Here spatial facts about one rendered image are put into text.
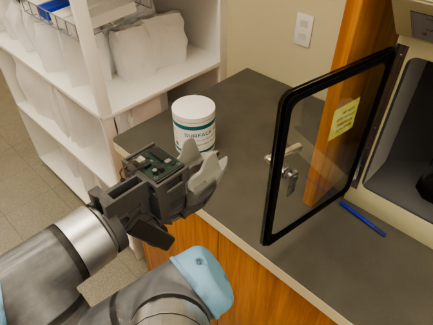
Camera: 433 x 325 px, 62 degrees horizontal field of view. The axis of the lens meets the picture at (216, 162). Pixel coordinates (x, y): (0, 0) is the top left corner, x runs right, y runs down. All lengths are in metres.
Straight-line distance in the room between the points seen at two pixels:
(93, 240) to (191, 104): 0.73
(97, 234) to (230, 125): 0.90
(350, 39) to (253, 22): 0.87
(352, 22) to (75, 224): 0.57
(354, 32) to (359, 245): 0.50
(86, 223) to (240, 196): 0.64
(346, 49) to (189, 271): 0.54
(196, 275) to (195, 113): 0.75
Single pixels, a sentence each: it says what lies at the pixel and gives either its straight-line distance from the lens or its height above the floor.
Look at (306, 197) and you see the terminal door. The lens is 0.84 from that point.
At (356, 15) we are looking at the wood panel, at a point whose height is 1.45.
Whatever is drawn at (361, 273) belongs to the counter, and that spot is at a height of 0.94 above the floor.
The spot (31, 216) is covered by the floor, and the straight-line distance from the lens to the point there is 2.45.
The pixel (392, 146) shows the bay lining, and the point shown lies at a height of 1.07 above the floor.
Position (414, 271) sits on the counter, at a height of 0.94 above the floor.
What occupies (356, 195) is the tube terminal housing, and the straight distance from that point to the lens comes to 1.04.
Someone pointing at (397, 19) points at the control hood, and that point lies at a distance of 0.74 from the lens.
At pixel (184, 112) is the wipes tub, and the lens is 1.07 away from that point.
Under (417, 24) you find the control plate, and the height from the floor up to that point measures 1.45.
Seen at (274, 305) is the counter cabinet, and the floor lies 0.71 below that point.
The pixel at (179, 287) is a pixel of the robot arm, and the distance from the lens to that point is 0.36.
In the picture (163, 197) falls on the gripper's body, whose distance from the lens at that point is 0.45.
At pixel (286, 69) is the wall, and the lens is 1.54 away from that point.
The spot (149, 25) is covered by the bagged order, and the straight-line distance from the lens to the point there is 1.61.
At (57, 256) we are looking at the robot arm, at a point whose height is 1.36.
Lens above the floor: 1.68
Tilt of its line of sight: 42 degrees down
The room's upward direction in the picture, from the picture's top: straight up
